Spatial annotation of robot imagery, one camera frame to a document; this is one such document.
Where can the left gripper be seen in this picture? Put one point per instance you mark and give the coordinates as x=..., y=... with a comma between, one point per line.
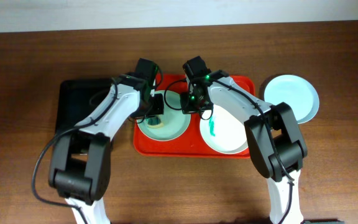
x=159, y=108

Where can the mint green plate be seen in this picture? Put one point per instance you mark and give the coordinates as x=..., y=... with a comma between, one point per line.
x=175, y=124

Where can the light blue plate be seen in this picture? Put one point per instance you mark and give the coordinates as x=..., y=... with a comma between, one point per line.
x=295, y=91

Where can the black tray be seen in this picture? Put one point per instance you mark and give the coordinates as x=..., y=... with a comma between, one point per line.
x=78, y=99

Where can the white plate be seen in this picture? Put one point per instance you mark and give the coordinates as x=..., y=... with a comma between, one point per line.
x=222, y=132

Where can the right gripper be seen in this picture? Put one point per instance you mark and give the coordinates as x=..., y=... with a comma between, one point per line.
x=189, y=109

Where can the yellow green sponge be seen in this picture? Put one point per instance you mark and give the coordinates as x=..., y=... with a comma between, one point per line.
x=155, y=122

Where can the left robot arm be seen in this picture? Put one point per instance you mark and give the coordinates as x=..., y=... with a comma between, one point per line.
x=80, y=167

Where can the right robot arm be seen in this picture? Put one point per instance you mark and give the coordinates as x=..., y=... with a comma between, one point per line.
x=276, y=145

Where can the red plastic tray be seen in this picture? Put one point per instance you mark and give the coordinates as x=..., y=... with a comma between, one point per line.
x=190, y=143

